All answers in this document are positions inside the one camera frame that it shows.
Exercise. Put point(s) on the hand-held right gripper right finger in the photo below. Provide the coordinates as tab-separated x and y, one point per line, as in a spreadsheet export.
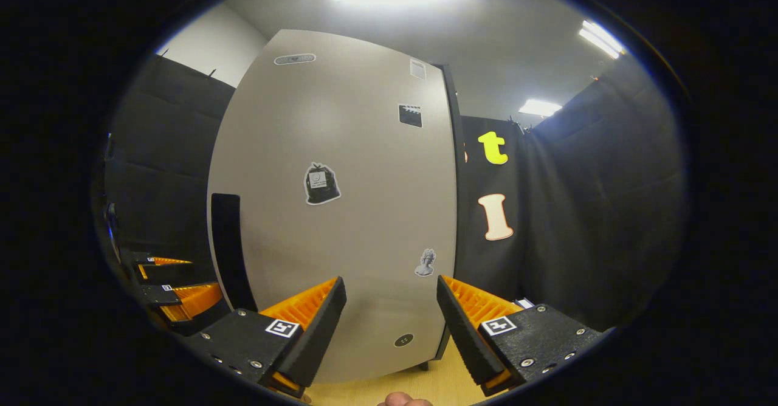
465	339

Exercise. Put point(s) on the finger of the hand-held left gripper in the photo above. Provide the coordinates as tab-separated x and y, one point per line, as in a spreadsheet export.
159	295
170	274

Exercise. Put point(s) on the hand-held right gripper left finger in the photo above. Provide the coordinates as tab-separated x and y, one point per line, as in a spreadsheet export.
322	333

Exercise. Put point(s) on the beige cabinet door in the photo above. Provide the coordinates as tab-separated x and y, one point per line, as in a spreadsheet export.
364	211

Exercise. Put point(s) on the black backdrop cloth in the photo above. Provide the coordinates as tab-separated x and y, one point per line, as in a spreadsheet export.
577	211

